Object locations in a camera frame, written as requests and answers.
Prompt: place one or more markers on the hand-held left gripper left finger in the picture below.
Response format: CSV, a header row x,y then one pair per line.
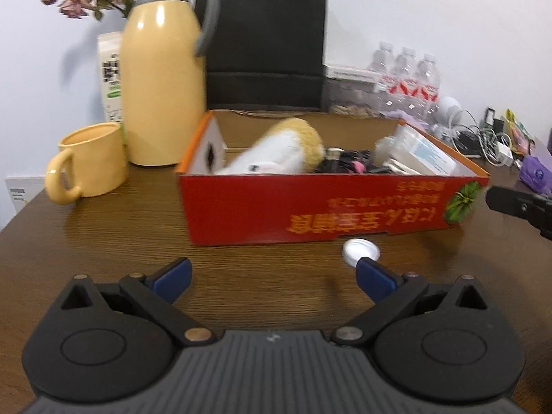
x,y
174,278

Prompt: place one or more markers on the clear seed container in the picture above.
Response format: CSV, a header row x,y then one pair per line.
x,y
349,99

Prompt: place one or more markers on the yellow thermos jug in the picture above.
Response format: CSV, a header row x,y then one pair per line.
x,y
159,73

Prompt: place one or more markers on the white flat box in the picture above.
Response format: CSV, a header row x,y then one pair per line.
x,y
349,72

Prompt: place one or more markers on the white charger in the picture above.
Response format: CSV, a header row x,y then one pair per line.
x,y
504,153

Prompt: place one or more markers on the purple fluffy headband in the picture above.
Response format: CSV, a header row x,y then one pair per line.
x,y
409,118

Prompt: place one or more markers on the yellow mug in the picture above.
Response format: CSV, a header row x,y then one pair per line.
x,y
95,164

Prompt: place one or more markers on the clear plastic packet blue label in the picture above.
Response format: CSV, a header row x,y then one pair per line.
x,y
425,153

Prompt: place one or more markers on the white round cap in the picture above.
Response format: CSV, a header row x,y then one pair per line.
x,y
360,251

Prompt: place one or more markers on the colourful snack packet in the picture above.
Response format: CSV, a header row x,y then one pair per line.
x,y
519,133

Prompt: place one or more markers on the red cardboard box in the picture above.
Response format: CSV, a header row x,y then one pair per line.
x,y
302,207

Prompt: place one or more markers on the white booklet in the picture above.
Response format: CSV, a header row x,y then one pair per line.
x,y
21,194

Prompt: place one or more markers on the purple tissue pack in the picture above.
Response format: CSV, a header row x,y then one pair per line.
x,y
537,174

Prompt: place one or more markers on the white robot-shaped fan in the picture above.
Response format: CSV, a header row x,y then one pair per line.
x,y
448,112

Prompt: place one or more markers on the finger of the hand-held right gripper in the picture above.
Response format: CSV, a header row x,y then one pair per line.
x,y
517,202

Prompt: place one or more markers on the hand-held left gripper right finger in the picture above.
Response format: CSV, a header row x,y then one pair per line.
x,y
375,280

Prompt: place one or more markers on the white and yellow plush toy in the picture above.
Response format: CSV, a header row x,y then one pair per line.
x,y
276,155

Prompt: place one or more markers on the small black box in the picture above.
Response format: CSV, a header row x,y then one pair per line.
x,y
489,119

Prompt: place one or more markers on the black paper bag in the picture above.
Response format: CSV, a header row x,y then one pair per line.
x,y
267,30

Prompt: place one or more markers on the white milk carton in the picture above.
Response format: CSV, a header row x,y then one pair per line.
x,y
110,77

